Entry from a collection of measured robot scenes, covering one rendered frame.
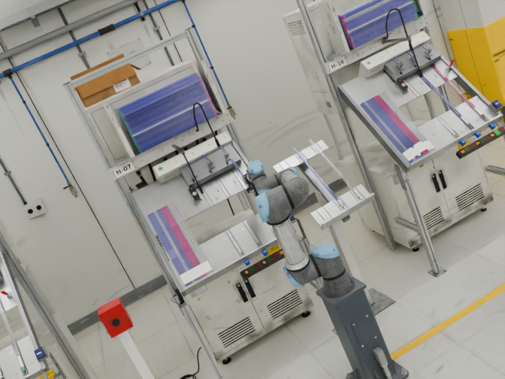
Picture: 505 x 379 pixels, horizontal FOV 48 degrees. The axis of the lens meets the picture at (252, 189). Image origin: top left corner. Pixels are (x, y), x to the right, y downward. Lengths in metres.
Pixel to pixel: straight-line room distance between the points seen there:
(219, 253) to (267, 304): 0.61
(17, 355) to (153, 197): 1.08
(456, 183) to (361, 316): 1.51
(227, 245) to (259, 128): 2.10
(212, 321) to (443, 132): 1.77
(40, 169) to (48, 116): 0.43
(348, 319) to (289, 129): 2.70
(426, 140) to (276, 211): 1.38
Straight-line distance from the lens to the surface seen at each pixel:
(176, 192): 3.34
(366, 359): 2.91
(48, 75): 4.76
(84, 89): 3.59
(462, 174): 4.03
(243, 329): 3.59
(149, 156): 3.34
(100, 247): 4.96
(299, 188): 2.41
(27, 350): 3.20
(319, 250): 2.68
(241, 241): 3.13
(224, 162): 3.33
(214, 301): 3.46
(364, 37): 3.72
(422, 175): 3.84
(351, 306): 2.76
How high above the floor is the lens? 1.94
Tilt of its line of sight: 18 degrees down
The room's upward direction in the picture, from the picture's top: 24 degrees counter-clockwise
